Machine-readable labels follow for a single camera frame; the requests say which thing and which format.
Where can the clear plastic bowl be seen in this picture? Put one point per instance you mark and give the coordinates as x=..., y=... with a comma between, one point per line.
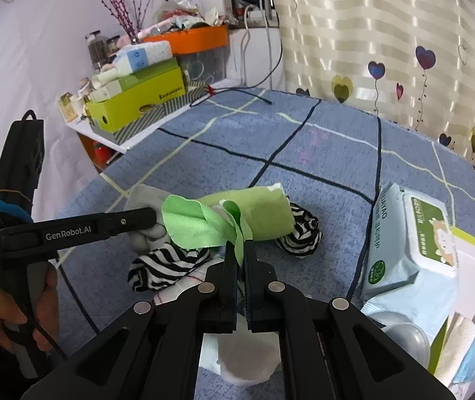
x=411, y=338

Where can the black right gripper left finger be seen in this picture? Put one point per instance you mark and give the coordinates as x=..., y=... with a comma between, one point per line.
x=221, y=303

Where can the blue white tissue pack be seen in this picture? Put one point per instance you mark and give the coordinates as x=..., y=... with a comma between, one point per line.
x=134, y=57

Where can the white side table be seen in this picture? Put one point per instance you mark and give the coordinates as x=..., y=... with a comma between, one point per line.
x=82, y=127

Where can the black white striped sock ball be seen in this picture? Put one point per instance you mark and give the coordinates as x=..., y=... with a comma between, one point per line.
x=305, y=237

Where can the grey sock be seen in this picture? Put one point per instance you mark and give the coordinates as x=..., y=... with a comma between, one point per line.
x=150, y=233

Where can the light green cloth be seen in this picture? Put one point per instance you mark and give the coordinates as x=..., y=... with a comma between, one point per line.
x=192, y=224

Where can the wet wipes pack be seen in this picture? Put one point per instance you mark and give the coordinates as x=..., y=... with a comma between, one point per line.
x=411, y=272

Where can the striped storage box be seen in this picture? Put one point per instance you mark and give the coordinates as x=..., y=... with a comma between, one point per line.
x=195, y=91

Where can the blue checked bed sheet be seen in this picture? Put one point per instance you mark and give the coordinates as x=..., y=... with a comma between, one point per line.
x=328, y=157

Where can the lime green cardboard box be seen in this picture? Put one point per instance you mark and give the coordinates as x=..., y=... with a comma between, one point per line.
x=114, y=113

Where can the black white striped sock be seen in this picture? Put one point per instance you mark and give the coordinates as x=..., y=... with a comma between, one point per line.
x=163, y=267

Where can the green box lid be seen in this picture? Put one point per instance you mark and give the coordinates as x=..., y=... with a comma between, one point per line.
x=111, y=83

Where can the white sock red stitching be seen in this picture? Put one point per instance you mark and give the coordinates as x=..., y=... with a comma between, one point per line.
x=194, y=278

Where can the green towel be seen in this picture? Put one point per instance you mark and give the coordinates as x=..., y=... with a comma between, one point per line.
x=266, y=209

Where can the glass jar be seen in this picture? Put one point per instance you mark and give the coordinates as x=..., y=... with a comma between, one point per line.
x=96, y=44

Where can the pink branch decoration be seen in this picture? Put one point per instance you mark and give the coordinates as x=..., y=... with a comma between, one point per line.
x=125, y=0

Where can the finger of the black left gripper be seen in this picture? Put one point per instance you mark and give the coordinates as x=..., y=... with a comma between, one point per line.
x=61, y=234

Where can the white cloth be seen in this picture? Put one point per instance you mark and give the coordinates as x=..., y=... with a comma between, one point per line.
x=242, y=358

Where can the orange tray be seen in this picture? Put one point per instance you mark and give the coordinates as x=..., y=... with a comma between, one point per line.
x=195, y=40

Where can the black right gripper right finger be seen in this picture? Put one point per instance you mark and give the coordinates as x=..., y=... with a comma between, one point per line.
x=257, y=275

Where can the person's left hand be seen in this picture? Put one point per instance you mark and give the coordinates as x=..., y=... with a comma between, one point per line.
x=46, y=310

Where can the heart pattern curtain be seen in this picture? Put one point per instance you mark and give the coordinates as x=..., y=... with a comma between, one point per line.
x=409, y=61

